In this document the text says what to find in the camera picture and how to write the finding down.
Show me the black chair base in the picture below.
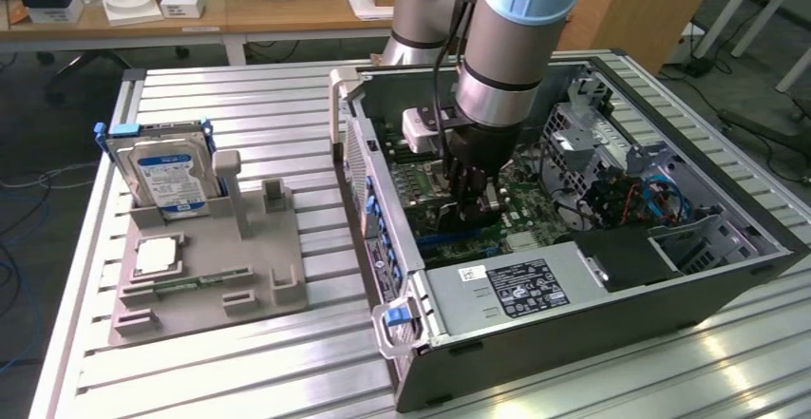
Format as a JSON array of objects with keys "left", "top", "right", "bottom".
[{"left": 36, "top": 44, "right": 192, "bottom": 103}]

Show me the white round holder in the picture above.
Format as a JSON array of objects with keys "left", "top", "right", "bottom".
[{"left": 101, "top": 0, "right": 165, "bottom": 27}]

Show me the grey power supply unit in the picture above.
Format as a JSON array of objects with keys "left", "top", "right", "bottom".
[{"left": 421, "top": 241, "right": 611, "bottom": 338}]

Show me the silver CPU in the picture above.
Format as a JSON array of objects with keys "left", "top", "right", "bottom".
[{"left": 134, "top": 237, "right": 184, "bottom": 276}]

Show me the silver chipset heatsink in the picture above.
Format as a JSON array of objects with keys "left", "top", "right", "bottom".
[{"left": 508, "top": 233, "right": 547, "bottom": 254}]

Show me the white labelled box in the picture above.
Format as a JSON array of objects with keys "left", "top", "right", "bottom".
[{"left": 158, "top": 0, "right": 208, "bottom": 19}]

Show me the open black PC case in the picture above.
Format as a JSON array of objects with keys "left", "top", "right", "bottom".
[{"left": 327, "top": 55, "right": 811, "bottom": 414}]

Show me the hard disk with blue caddy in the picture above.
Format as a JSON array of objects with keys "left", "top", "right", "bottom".
[{"left": 92, "top": 117, "right": 217, "bottom": 224}]

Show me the green motherboard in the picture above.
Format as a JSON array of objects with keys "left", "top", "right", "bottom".
[{"left": 377, "top": 128, "right": 575, "bottom": 271}]

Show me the black floor stand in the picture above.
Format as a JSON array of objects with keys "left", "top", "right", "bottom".
[{"left": 717, "top": 105, "right": 811, "bottom": 157}]

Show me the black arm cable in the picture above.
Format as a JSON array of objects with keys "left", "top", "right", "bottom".
[{"left": 432, "top": 0, "right": 476, "bottom": 173}]

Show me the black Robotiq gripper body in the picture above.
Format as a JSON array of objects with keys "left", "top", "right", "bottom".
[{"left": 443, "top": 122, "right": 520, "bottom": 178}]

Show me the bare green RAM stick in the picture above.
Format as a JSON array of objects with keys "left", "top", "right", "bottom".
[{"left": 150, "top": 270, "right": 253, "bottom": 295}]

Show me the white paper stack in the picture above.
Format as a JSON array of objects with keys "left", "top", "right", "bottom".
[{"left": 343, "top": 0, "right": 397, "bottom": 22}]

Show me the tall metal disk bay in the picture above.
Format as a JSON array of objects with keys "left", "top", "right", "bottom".
[{"left": 541, "top": 75, "right": 641, "bottom": 204}]

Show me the grey parts rack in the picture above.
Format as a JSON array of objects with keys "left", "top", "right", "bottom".
[{"left": 108, "top": 149, "right": 313, "bottom": 347}]

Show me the red wire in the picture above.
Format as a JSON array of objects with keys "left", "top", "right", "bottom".
[{"left": 615, "top": 177, "right": 636, "bottom": 226}]

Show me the white box with black lid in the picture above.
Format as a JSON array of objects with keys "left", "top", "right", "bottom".
[{"left": 16, "top": 0, "right": 88, "bottom": 25}]

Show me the white box with red button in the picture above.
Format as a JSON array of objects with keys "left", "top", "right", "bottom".
[{"left": 672, "top": 22, "right": 709, "bottom": 67}]

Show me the blue expansion slot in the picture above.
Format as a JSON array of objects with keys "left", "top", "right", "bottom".
[{"left": 415, "top": 231, "right": 488, "bottom": 248}]

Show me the wooden desk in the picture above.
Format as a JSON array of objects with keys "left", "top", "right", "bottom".
[{"left": 0, "top": 0, "right": 572, "bottom": 67}]

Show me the wooden cabinet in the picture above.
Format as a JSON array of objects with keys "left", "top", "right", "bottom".
[{"left": 555, "top": 0, "right": 728, "bottom": 67}]

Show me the white table frame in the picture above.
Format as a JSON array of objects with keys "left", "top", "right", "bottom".
[{"left": 692, "top": 0, "right": 811, "bottom": 93}]

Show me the blue wire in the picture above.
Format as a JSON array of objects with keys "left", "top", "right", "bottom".
[{"left": 640, "top": 175, "right": 693, "bottom": 228}]

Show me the low metal disk bay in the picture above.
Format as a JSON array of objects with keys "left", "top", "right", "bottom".
[{"left": 645, "top": 213, "right": 761, "bottom": 277}]

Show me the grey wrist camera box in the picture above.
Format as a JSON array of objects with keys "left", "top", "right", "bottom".
[{"left": 400, "top": 106, "right": 459, "bottom": 153}]

